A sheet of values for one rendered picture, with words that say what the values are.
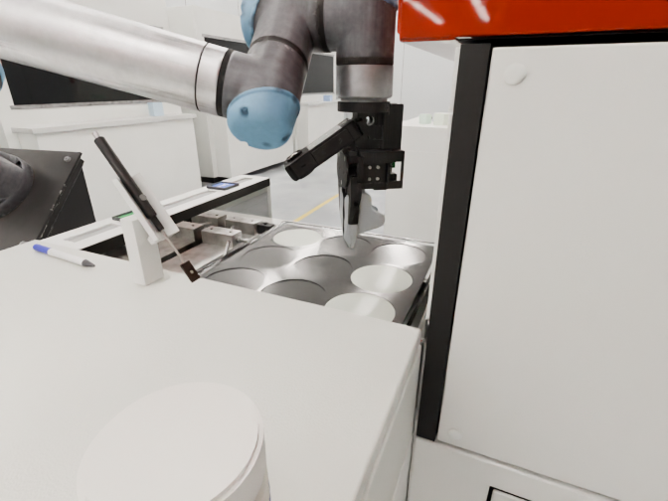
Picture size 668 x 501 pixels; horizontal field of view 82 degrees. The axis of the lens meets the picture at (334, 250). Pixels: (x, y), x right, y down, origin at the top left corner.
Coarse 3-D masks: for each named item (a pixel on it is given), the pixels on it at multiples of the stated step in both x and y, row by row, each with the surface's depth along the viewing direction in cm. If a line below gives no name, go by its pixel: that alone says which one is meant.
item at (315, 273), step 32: (256, 256) 72; (288, 256) 72; (320, 256) 72; (352, 256) 71; (384, 256) 72; (416, 256) 72; (256, 288) 61; (288, 288) 61; (320, 288) 61; (352, 288) 60; (416, 288) 60
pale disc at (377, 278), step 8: (360, 272) 65; (368, 272) 65; (376, 272) 65; (384, 272) 65; (392, 272) 65; (400, 272) 65; (352, 280) 63; (360, 280) 63; (368, 280) 63; (376, 280) 63; (384, 280) 63; (392, 280) 63; (400, 280) 63; (408, 280) 63; (368, 288) 60; (376, 288) 60; (384, 288) 60; (392, 288) 60; (400, 288) 60
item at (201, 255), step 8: (192, 248) 81; (200, 248) 80; (208, 248) 80; (216, 248) 80; (224, 248) 80; (232, 248) 80; (176, 256) 76; (184, 256) 76; (192, 256) 76; (200, 256) 76; (208, 256) 76; (216, 256) 76; (168, 264) 73; (176, 264) 73; (192, 264) 73; (200, 264) 73; (184, 272) 70
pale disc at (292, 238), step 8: (280, 232) 84; (288, 232) 84; (296, 232) 84; (304, 232) 84; (312, 232) 84; (280, 240) 79; (288, 240) 79; (296, 240) 79; (304, 240) 79; (312, 240) 79
